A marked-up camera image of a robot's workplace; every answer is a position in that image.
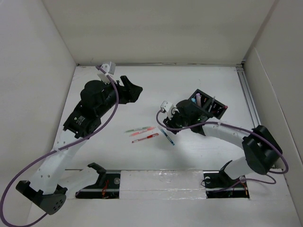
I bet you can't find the white foam block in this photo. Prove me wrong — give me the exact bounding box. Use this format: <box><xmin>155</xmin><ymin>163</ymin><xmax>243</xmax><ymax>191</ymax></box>
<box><xmin>119</xmin><ymin>170</ymin><xmax>206</xmax><ymax>200</ymax></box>

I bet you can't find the grey gel pen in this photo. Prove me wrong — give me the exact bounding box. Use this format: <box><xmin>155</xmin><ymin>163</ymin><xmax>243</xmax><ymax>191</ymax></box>
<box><xmin>208</xmin><ymin>96</ymin><xmax>215</xmax><ymax>112</ymax></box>

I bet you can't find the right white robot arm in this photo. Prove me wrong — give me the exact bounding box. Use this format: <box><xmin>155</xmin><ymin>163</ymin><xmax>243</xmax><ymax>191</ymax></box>
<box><xmin>159</xmin><ymin>100</ymin><xmax>283</xmax><ymax>186</ymax></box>

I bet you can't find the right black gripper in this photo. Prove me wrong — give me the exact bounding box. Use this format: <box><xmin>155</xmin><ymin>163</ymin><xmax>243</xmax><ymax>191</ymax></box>
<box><xmin>163</xmin><ymin>108</ymin><xmax>190</xmax><ymax>134</ymax></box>

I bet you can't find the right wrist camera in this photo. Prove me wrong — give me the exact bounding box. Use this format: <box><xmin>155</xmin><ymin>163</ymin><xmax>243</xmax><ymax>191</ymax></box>
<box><xmin>160</xmin><ymin>101</ymin><xmax>178</xmax><ymax>119</ymax></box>

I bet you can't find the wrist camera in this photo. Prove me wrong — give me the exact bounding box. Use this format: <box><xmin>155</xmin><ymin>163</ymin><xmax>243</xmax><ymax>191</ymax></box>
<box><xmin>160</xmin><ymin>101</ymin><xmax>178</xmax><ymax>119</ymax></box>
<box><xmin>96</xmin><ymin>61</ymin><xmax>116</xmax><ymax>84</ymax></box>

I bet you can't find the aluminium rail right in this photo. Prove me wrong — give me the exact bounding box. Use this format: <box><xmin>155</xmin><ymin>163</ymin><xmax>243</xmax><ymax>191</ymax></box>
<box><xmin>236</xmin><ymin>64</ymin><xmax>261</xmax><ymax>128</ymax></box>

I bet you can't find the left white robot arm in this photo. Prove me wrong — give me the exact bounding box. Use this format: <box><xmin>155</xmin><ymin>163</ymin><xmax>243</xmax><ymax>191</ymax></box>
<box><xmin>16</xmin><ymin>76</ymin><xmax>143</xmax><ymax>215</ymax></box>

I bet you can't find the black pen holder box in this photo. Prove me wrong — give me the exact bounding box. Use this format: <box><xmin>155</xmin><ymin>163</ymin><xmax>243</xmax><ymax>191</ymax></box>
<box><xmin>189</xmin><ymin>89</ymin><xmax>227</xmax><ymax>120</ymax></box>

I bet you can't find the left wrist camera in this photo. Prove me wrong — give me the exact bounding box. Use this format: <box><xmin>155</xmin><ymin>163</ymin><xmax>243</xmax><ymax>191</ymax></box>
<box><xmin>96</xmin><ymin>61</ymin><xmax>116</xmax><ymax>84</ymax></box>

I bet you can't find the purple highlighter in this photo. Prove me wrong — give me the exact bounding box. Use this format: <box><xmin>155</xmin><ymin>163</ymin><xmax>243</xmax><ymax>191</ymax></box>
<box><xmin>196</xmin><ymin>93</ymin><xmax>202</xmax><ymax>107</ymax></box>

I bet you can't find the front mounting rail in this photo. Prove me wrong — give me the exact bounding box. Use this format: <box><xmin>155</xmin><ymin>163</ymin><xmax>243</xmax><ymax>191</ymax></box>
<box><xmin>76</xmin><ymin>170</ymin><xmax>247</xmax><ymax>200</ymax></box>

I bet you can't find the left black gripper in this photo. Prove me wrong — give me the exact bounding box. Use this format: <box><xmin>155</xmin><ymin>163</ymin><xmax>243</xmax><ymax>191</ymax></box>
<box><xmin>97</xmin><ymin>76</ymin><xmax>142</xmax><ymax>117</ymax></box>

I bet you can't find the blue gel pen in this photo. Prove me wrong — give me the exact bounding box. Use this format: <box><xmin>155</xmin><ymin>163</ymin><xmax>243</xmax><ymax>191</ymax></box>
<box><xmin>158</xmin><ymin>126</ymin><xmax>175</xmax><ymax>146</ymax></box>

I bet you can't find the purple cable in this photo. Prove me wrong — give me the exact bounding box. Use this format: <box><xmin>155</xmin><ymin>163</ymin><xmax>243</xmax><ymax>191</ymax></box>
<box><xmin>0</xmin><ymin>66</ymin><xmax>119</xmax><ymax>225</ymax></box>
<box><xmin>156</xmin><ymin>109</ymin><xmax>290</xmax><ymax>185</ymax></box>

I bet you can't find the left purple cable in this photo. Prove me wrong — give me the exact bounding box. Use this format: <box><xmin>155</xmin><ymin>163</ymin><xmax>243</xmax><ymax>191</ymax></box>
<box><xmin>0</xmin><ymin>66</ymin><xmax>119</xmax><ymax>225</ymax></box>

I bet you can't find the green gel pen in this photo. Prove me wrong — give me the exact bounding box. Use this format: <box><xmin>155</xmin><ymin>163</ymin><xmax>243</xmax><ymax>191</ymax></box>
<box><xmin>124</xmin><ymin>126</ymin><xmax>150</xmax><ymax>133</ymax></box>

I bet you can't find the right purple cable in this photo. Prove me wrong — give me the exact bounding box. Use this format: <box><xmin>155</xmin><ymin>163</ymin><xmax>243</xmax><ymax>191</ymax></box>
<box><xmin>156</xmin><ymin>109</ymin><xmax>290</xmax><ymax>185</ymax></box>

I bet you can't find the pink gel pen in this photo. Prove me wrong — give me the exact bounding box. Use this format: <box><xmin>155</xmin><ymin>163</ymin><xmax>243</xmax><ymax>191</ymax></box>
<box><xmin>130</xmin><ymin>126</ymin><xmax>156</xmax><ymax>137</ymax></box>

